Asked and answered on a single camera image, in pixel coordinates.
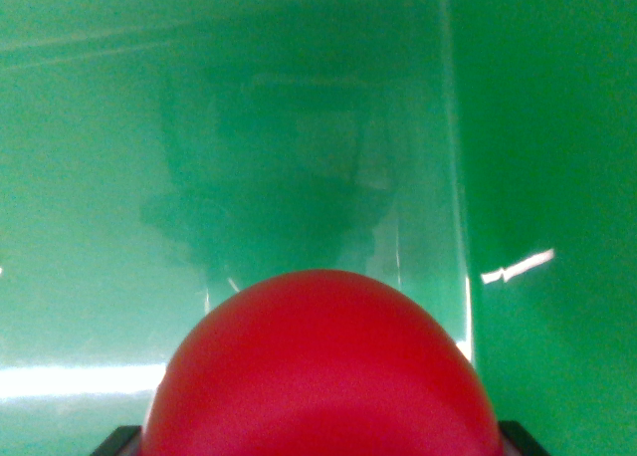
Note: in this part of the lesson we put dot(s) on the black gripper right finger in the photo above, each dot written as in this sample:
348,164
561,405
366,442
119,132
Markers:
520,438

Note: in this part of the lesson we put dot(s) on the green plastic bin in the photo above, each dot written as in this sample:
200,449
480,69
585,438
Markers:
298,127

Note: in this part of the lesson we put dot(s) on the red toy apple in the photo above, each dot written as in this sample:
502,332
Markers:
318,371

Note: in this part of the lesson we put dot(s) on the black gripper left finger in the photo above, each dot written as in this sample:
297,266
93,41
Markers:
122,441

